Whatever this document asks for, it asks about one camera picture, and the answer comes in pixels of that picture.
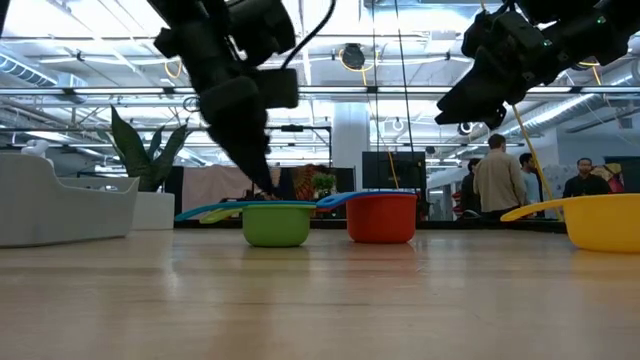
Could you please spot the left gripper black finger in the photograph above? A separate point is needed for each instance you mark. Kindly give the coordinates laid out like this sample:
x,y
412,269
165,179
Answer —
x,y
235,150
260,150

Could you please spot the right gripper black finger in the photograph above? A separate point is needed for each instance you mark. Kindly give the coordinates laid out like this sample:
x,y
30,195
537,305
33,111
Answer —
x,y
475,111
470,95

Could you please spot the light blue measuring cup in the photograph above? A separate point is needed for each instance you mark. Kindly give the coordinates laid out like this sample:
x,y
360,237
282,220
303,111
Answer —
x,y
280,203

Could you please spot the green measuring cup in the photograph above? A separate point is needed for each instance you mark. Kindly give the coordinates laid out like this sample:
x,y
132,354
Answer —
x,y
275,227

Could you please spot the red measuring cup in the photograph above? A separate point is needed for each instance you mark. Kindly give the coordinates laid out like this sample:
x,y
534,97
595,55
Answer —
x,y
380,220

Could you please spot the yellow measuring cup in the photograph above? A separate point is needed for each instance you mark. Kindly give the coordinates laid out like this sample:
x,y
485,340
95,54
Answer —
x,y
600,225

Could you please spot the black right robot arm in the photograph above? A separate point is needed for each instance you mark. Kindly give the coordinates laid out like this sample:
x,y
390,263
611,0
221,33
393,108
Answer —
x,y
615,30

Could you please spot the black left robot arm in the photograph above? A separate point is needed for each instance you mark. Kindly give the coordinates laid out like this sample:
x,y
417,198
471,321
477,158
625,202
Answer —
x,y
260,25

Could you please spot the grey plastic basket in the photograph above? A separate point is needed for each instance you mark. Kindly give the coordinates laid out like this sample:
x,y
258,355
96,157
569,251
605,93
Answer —
x,y
60,210

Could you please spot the orange patterned object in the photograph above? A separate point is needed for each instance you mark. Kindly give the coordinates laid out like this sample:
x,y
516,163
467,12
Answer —
x,y
306,180

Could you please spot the small green bushy plant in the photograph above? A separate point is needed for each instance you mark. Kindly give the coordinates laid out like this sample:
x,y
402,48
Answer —
x,y
324,182

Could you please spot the person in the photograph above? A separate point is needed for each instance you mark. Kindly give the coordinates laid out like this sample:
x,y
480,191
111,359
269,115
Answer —
x,y
467,190
585,185
531,180
500,180

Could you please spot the white square column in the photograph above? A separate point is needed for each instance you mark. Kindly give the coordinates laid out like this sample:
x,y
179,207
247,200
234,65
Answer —
x,y
350,140

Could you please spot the black monitor screen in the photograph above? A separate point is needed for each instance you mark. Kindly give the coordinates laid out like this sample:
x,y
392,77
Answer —
x,y
400,170

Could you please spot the green plant in white pot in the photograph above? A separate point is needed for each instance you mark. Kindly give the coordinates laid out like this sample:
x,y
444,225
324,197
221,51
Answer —
x,y
155,210

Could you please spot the long horizontal light bar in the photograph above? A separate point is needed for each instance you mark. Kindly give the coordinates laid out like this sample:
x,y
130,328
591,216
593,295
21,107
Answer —
x,y
350,90

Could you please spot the white rounded object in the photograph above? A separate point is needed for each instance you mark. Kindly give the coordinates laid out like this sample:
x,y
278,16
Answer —
x,y
35,148

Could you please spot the black metal rig frame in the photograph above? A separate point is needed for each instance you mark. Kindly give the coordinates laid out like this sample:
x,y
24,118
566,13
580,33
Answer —
x,y
300,128

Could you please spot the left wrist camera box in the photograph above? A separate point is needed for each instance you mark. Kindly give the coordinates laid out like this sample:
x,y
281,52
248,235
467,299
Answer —
x,y
279,88

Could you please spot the silver ceiling duct pipe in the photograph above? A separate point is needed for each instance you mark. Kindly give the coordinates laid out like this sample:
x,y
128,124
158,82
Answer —
x,y
575,107

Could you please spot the ribbed ceiling duct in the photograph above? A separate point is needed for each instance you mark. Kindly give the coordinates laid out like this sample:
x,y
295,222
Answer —
x,y
22,70

